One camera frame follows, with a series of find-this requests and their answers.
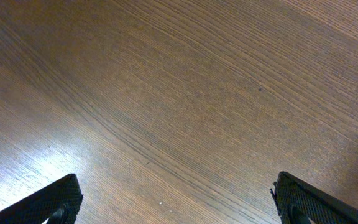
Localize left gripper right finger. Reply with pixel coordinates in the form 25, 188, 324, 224
270, 171, 358, 224

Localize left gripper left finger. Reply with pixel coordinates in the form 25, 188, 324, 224
0, 174, 83, 224

